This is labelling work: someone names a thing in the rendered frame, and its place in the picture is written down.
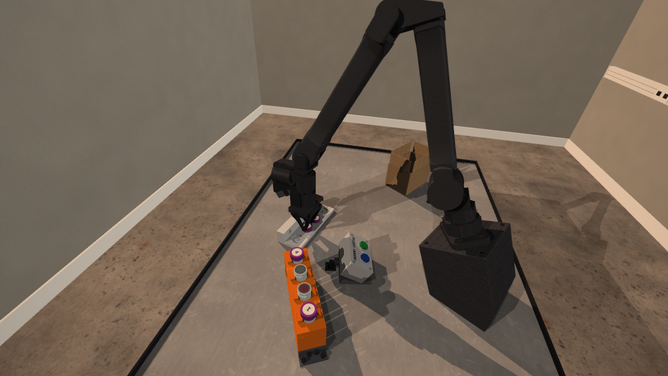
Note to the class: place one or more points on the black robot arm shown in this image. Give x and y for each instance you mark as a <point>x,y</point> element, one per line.
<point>462,224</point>

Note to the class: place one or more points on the beige key housing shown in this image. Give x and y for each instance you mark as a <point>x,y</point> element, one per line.
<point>354,261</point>

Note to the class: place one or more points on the brown cardboard box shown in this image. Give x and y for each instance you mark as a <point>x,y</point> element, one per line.
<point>408,170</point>

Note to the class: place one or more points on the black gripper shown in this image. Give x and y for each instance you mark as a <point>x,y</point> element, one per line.
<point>310,207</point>

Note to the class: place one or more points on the black table edge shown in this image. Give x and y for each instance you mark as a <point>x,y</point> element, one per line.
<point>547,338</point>

